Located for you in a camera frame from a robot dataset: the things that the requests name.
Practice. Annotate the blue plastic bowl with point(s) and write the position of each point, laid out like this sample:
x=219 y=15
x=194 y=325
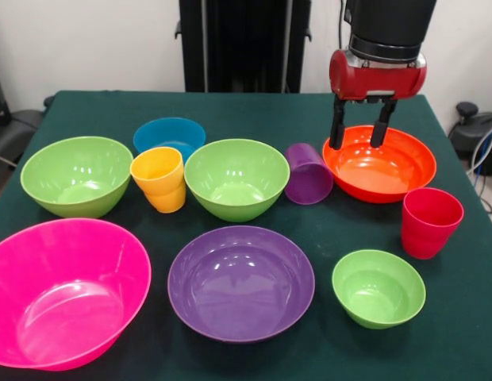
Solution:
x=170 y=133

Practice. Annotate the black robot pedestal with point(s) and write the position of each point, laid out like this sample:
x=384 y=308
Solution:
x=246 y=39

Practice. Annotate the red plastic cup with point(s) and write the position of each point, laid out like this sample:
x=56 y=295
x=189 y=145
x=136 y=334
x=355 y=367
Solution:
x=428 y=226

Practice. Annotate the black chair base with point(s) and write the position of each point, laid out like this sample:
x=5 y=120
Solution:
x=468 y=127
x=16 y=131

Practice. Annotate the purple plastic bowl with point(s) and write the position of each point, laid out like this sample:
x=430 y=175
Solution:
x=238 y=285

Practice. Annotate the orange-red plastic bowl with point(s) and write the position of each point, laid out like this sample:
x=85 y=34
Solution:
x=381 y=174

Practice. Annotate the purple plastic cup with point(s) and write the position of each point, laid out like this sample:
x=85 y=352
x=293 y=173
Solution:
x=309 y=178

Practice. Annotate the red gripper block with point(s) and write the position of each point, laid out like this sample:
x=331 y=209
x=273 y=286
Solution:
x=377 y=79

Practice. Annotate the dark green tablecloth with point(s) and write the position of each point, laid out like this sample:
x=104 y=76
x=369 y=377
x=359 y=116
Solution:
x=246 y=115

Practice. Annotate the small green plastic bowl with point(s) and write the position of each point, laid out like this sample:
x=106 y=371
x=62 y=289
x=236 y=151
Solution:
x=377 y=293

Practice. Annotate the yellow plastic cup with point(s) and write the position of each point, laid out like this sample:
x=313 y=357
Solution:
x=158 y=178

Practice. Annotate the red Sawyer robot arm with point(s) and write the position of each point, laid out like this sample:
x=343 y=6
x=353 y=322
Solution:
x=389 y=24

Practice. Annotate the large pink plastic bowl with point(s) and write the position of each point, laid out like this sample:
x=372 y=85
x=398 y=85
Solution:
x=71 y=293

